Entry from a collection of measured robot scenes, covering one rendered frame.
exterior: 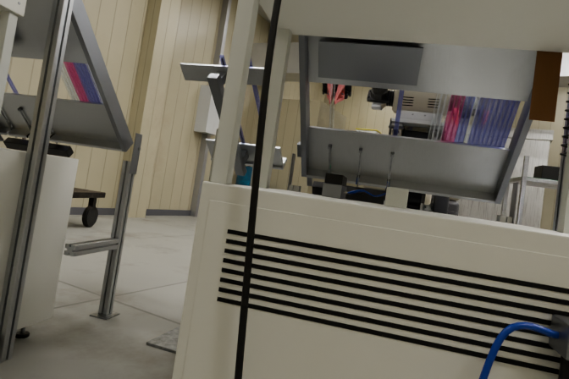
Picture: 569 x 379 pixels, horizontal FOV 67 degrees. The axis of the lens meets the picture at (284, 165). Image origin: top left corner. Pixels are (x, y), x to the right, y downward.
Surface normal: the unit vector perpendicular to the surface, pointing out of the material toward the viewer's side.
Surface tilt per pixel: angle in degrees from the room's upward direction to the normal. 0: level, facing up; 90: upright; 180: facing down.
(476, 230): 90
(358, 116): 90
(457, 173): 133
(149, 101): 90
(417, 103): 98
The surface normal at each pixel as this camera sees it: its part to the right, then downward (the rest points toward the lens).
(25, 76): 0.88, 0.11
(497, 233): -0.22, -0.07
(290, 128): -0.44, -0.11
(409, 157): -0.25, 0.62
